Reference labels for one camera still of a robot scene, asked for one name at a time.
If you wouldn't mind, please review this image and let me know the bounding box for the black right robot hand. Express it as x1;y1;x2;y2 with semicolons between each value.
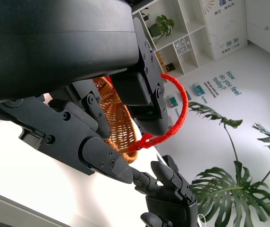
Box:
131;155;198;227

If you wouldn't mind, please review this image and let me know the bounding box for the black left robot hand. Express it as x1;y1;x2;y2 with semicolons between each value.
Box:
0;0;169;184

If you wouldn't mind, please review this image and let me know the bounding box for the wicker basket with red handle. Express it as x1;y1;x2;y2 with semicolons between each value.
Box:
92;73;189;165

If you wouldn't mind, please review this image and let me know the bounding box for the large monstera plant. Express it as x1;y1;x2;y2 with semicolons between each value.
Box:
188;101;270;227

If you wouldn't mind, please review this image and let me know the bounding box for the small green potted plant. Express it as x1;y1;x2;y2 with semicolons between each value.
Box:
148;15;175;44

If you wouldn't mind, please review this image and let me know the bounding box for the white shelf unit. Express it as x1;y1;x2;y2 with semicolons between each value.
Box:
131;0;215;82

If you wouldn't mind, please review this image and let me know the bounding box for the teal wall picture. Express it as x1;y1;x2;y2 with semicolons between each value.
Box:
191;83;206;96
168;96;180;107

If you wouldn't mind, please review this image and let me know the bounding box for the white printed wall panel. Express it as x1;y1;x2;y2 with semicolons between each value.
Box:
200;0;248;61

